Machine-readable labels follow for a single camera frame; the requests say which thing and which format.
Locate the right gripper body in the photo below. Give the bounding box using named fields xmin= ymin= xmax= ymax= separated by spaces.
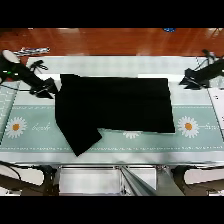
xmin=183 ymin=67 xmax=210 ymax=89

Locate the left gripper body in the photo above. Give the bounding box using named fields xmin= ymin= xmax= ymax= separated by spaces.
xmin=29 ymin=77 xmax=52 ymax=97

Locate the black T-shirt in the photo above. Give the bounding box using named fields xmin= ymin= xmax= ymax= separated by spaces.
xmin=54 ymin=73 xmax=177 ymax=157

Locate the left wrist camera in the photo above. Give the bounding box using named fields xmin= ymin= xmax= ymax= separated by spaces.
xmin=29 ymin=59 xmax=50 ymax=75

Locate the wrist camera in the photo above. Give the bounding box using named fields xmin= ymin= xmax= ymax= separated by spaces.
xmin=29 ymin=59 xmax=50 ymax=75
xmin=201 ymin=48 xmax=217 ymax=64

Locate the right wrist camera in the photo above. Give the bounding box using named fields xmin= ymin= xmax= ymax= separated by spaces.
xmin=201 ymin=48 xmax=217 ymax=64

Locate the black cable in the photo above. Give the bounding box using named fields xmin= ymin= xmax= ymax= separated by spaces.
xmin=0 ymin=161 xmax=45 ymax=195

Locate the silver frame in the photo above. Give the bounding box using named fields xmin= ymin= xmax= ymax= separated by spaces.
xmin=0 ymin=161 xmax=224 ymax=197

